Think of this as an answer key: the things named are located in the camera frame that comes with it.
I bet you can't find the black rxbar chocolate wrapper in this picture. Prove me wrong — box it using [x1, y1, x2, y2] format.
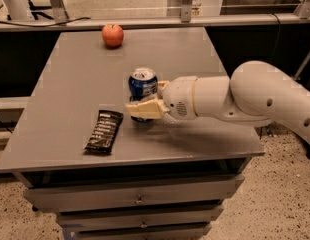
[85, 110, 124, 153]

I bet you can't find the grey drawer cabinet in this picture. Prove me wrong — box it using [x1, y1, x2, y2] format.
[0, 27, 264, 240]

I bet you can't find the blue pepsi can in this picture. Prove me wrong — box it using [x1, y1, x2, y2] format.
[128, 67, 159, 123]

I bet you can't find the black cable on rail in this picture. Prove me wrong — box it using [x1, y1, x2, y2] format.
[0, 16, 92, 28]

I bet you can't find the grey metal rail frame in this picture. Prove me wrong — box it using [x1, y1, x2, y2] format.
[0, 0, 310, 33]

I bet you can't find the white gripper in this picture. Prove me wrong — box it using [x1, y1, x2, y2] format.
[125, 76, 197, 120]

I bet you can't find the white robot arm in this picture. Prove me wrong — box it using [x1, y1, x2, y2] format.
[126, 61, 310, 145]

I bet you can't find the white pipe leg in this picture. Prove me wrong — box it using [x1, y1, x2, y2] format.
[2, 0, 34, 21]

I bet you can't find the red apple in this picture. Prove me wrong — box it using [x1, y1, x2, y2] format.
[101, 24, 124, 47]

